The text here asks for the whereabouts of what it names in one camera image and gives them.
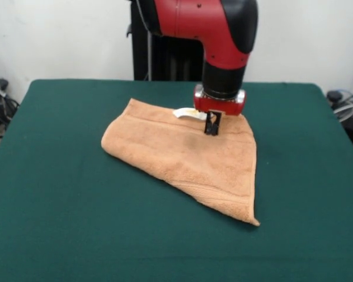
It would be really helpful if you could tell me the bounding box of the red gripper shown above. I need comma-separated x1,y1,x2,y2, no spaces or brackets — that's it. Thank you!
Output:
193,84,248,137

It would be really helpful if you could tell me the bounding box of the tan terry towel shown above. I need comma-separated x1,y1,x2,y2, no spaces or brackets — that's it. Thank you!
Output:
101,98,261,227

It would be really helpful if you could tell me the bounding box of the dark green table cloth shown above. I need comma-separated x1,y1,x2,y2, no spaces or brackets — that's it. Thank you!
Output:
0,78,353,282

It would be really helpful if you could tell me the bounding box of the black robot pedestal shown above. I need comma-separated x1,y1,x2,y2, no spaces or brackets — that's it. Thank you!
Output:
126,0,207,82

